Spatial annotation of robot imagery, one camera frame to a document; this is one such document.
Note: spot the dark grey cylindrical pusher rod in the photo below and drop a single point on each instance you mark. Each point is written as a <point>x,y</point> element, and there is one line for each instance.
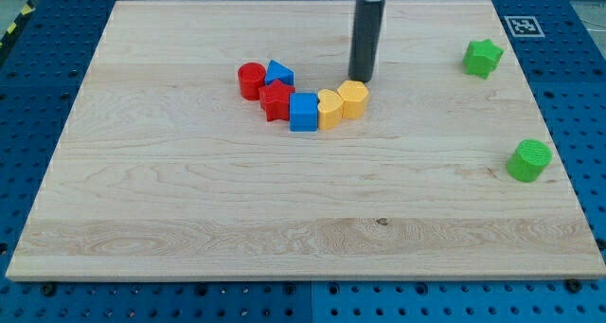
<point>367,21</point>

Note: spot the yellow hexagon block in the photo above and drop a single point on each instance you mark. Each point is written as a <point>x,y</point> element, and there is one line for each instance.
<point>355,96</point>

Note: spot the green star block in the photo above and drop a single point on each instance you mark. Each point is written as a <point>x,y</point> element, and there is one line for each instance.
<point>481,58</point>

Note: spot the red star block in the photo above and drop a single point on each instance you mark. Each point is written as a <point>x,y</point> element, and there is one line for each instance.
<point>274,100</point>

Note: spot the yellow heart block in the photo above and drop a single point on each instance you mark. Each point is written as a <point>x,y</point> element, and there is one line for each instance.
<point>330,109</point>

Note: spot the blue triangle block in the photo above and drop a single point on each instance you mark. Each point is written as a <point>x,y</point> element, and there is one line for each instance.
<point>278,71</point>

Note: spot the blue cube block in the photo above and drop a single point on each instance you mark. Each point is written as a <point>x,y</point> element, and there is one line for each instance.
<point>303,112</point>

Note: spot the red cylinder block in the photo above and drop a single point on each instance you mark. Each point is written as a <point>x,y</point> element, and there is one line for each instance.
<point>251,77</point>

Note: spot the black white fiducial marker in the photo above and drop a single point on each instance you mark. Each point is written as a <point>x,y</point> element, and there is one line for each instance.
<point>523,26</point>

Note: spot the light wooden board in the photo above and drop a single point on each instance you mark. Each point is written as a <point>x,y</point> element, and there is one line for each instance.
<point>163,172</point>

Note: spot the green cylinder block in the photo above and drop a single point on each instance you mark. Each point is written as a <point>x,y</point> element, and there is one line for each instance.
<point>529,160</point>

